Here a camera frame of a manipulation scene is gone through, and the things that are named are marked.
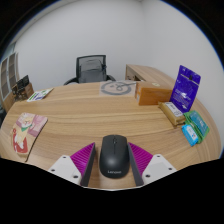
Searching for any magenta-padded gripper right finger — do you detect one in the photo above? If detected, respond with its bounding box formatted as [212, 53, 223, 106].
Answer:
[127, 142, 178, 187]

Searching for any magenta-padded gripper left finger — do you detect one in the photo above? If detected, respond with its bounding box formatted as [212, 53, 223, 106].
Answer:
[48, 142, 97, 188]

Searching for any black computer mouse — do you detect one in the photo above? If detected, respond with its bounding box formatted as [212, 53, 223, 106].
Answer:
[98, 134, 130, 179]

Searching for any cartoon print mouse pad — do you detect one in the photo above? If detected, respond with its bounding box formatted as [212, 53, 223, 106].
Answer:
[10, 112, 49, 156]

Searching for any blue wipes packet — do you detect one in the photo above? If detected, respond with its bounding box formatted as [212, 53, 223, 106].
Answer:
[181, 123, 200, 147]

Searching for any tan packet with white label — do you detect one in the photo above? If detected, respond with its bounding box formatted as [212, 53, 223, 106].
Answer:
[157, 101, 186, 127]

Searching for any green packet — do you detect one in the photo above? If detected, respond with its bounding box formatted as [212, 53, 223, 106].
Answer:
[183, 110, 211, 144]

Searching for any brown cardboard box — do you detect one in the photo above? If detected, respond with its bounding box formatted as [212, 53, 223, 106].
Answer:
[134, 81, 173, 106]

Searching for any white leaflet with green print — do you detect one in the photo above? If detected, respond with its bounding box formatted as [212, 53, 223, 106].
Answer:
[26, 87, 54, 102]

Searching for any purple standing pouch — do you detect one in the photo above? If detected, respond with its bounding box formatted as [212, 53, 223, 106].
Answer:
[169, 64, 202, 114]

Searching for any clear sheet with grey circle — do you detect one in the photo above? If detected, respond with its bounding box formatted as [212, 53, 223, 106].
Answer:
[99, 79, 137, 98]

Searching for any stack of dark boxes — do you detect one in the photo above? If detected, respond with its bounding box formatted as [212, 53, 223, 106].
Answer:
[11, 74, 34, 102]

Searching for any wooden side desk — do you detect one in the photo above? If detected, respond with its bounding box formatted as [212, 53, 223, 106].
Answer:
[125, 64, 178, 88]

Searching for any grey backpack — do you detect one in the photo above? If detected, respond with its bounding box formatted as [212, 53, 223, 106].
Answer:
[79, 59, 108, 84]

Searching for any black office chair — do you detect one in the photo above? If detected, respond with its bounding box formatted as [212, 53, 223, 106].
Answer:
[63, 54, 117, 86]

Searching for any wooden shelf unit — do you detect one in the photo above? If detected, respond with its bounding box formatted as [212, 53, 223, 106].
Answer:
[0, 52, 19, 113]

